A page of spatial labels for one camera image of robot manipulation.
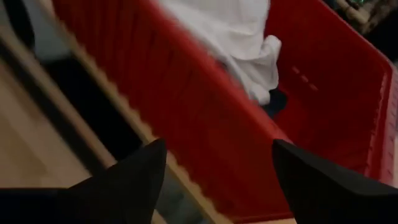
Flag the red plastic laundry bin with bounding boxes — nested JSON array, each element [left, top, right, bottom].
[[51, 0, 398, 224]]

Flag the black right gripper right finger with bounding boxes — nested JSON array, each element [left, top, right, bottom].
[[272, 139, 398, 224]]

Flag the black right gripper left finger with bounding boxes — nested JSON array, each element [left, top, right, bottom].
[[62, 138, 168, 224]]

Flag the white shirt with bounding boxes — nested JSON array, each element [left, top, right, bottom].
[[158, 0, 282, 106]]

